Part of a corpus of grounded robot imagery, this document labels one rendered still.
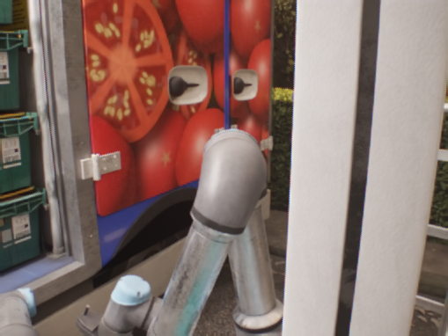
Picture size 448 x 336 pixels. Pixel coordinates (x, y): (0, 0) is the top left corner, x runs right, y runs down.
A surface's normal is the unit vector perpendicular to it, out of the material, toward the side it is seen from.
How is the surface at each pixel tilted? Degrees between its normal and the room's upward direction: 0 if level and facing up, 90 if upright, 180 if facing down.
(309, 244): 90
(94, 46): 90
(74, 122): 90
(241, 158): 44
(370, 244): 90
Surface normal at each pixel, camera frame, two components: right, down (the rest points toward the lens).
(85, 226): 0.85, 0.13
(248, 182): 0.51, -0.14
